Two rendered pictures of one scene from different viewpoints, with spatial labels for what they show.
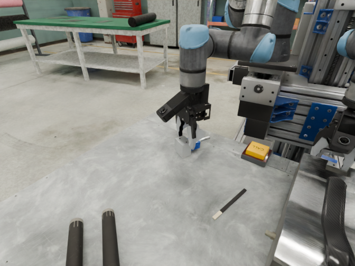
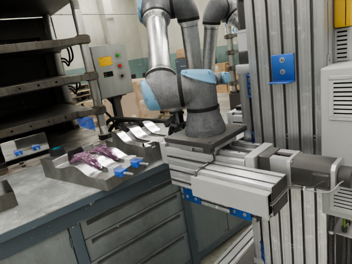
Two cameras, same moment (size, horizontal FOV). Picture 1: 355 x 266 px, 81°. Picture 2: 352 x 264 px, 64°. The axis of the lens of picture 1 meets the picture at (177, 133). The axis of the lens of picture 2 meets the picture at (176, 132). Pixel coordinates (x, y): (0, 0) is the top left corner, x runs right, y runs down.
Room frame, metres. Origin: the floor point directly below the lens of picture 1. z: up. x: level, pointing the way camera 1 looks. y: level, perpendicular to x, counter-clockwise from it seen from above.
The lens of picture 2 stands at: (0.93, -1.84, 1.34)
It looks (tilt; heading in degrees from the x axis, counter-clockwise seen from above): 16 degrees down; 109
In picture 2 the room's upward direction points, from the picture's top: 9 degrees counter-clockwise
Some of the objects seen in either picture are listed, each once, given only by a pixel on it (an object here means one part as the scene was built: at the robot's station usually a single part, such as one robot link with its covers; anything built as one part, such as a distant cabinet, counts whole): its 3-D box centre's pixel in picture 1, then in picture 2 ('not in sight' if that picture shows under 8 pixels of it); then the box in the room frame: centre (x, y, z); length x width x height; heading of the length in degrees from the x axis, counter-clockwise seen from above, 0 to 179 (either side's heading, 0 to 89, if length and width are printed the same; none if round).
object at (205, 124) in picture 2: not in sight; (204, 118); (0.71, -0.84, 1.09); 0.15 x 0.15 x 0.10
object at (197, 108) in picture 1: (193, 102); not in sight; (0.59, -0.05, 0.99); 0.09 x 0.08 x 0.12; 120
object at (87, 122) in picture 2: not in sight; (76, 125); (-2.45, 2.48, 0.32); 0.60 x 0.41 x 0.22; 162
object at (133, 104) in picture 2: not in sight; (127, 103); (-1.84, 3.46, 0.47); 1.22 x 0.80 x 0.94; 160
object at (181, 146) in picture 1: (194, 142); not in sight; (0.60, -0.06, 0.83); 0.13 x 0.05 x 0.05; 120
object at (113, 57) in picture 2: not in sight; (122, 133); (-0.27, 0.25, 0.74); 0.31 x 0.22 x 1.47; 55
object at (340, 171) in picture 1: (335, 173); not in sight; (0.40, -0.42, 0.87); 0.05 x 0.05 x 0.04; 55
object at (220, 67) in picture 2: not in sight; (229, 77); (-0.04, 6.44, 0.42); 0.86 x 0.33 x 0.83; 156
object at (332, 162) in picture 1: (327, 162); not in sight; (0.49, -0.47, 0.83); 0.13 x 0.05 x 0.05; 138
